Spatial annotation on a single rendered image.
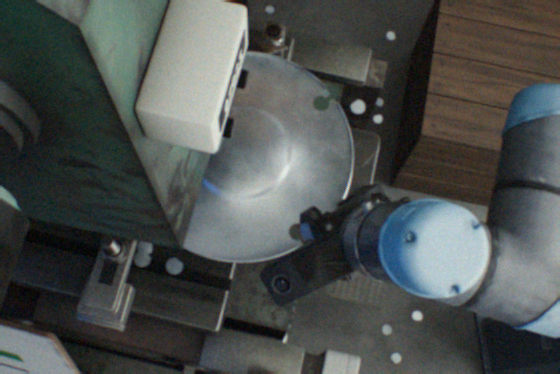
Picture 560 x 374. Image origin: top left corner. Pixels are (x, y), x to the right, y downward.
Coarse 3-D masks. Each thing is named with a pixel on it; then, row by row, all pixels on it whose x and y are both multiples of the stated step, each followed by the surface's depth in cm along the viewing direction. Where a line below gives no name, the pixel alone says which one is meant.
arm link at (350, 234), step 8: (368, 200) 65; (360, 208) 67; (368, 208) 65; (352, 216) 67; (360, 216) 66; (352, 224) 66; (344, 232) 67; (352, 232) 65; (344, 240) 67; (352, 240) 64; (344, 248) 67; (352, 248) 64; (352, 256) 65; (352, 264) 66; (360, 264) 64; (360, 272) 66; (376, 280) 64
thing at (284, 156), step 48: (240, 96) 95; (288, 96) 95; (240, 144) 92; (288, 144) 92; (336, 144) 93; (240, 192) 90; (288, 192) 91; (336, 192) 91; (192, 240) 89; (240, 240) 89; (288, 240) 89
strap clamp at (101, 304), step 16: (112, 240) 86; (128, 240) 91; (112, 256) 89; (128, 256) 90; (96, 272) 90; (112, 272) 90; (128, 272) 92; (96, 288) 89; (112, 288) 89; (128, 288) 91; (80, 304) 90; (96, 304) 88; (112, 304) 88; (128, 304) 92; (96, 320) 91; (112, 320) 90
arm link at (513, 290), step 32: (512, 192) 61; (544, 192) 60; (512, 224) 59; (544, 224) 59; (512, 256) 57; (544, 256) 58; (480, 288) 57; (512, 288) 57; (544, 288) 57; (512, 320) 59; (544, 320) 58
